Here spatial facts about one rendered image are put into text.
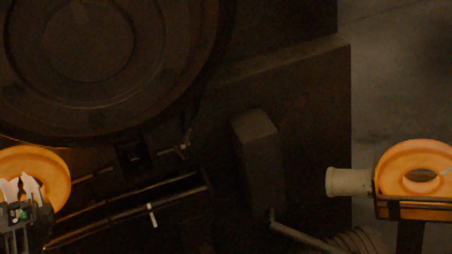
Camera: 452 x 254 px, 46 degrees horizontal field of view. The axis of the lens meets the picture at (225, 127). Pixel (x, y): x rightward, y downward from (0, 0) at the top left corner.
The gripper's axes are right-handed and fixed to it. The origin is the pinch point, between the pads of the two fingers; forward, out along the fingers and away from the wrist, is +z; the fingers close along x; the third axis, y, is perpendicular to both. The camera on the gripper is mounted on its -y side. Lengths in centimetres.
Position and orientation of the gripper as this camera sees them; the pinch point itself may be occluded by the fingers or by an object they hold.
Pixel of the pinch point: (21, 178)
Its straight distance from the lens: 100.1
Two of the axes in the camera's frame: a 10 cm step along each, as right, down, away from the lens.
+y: -0.6, -5.9, -8.0
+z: -3.2, -7.5, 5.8
